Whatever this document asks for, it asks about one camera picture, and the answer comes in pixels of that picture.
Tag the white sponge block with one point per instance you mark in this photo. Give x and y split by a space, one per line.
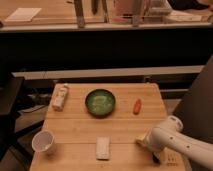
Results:
103 148

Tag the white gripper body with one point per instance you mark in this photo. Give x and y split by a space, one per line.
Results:
160 155

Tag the orange toy carrot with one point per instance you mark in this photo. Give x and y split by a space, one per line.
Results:
137 106

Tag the black chair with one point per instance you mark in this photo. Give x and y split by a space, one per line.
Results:
13 99

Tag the black eraser block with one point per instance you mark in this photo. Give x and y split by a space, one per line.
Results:
155 159

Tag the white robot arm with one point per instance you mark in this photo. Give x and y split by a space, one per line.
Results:
168 134

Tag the white paper sheet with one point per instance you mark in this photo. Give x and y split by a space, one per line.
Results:
23 15

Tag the green ceramic bowl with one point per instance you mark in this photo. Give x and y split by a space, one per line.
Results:
100 102

